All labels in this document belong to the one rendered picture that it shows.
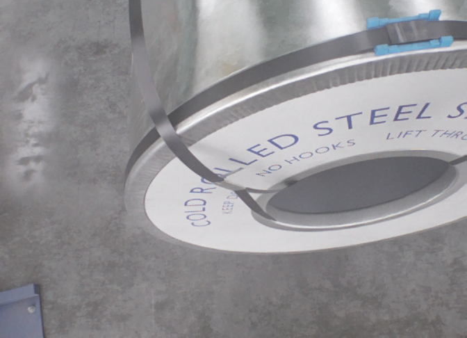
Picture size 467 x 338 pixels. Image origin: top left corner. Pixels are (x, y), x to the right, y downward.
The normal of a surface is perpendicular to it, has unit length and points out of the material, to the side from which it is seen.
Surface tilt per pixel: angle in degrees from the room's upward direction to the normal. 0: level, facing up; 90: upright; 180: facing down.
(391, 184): 39
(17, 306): 0
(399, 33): 2
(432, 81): 90
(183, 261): 0
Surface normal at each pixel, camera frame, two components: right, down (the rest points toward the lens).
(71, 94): -0.08, -0.41
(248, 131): 0.10, 0.90
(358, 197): -0.31, -0.37
